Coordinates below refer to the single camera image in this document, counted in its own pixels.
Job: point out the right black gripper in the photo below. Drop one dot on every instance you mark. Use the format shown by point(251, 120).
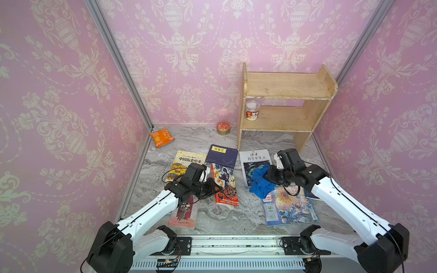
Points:
point(270, 174)

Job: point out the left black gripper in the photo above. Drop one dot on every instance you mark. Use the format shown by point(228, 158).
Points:
point(211, 187)

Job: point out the navy Guiguzi book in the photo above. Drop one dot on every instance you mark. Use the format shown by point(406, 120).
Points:
point(311, 196)

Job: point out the red manga comic book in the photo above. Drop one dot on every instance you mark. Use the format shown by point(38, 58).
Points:
point(224, 177)

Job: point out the colourful sunflower magazine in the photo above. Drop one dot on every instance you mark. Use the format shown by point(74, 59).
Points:
point(286, 206)

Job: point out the blue cloth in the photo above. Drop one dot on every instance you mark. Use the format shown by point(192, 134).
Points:
point(260, 186)

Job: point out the white science magazine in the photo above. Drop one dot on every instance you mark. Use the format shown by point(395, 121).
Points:
point(251, 161)

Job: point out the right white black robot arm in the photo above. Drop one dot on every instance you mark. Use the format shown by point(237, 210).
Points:
point(377, 245)

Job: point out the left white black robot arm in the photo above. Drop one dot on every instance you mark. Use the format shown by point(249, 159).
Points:
point(117, 247)

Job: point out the yellow history picture book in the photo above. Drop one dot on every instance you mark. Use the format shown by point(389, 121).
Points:
point(181, 162)

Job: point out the Hamlet purple red book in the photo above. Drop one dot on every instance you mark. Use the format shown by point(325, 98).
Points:
point(185, 216)

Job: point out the dark blue book yellow label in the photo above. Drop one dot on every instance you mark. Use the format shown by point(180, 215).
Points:
point(223, 156)

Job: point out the orange snack bag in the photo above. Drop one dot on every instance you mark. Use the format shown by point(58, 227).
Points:
point(162, 137)

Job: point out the wooden two-tier shelf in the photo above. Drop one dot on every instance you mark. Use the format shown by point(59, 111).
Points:
point(290, 102)

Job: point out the white red cup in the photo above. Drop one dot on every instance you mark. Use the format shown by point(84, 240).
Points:
point(252, 108)

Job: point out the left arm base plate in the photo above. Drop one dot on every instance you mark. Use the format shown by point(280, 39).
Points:
point(181, 245)

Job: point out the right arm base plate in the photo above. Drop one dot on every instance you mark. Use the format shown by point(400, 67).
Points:
point(300, 246)

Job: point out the aluminium front rail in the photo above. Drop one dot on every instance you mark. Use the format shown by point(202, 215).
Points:
point(235, 251)

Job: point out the right aluminium corner post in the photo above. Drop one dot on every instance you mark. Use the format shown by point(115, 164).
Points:
point(351, 28)

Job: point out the aluminium corner post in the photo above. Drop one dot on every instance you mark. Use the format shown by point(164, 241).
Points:
point(351, 28)
point(110, 41)

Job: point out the left aluminium corner post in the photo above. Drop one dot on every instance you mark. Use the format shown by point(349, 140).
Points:
point(110, 41)

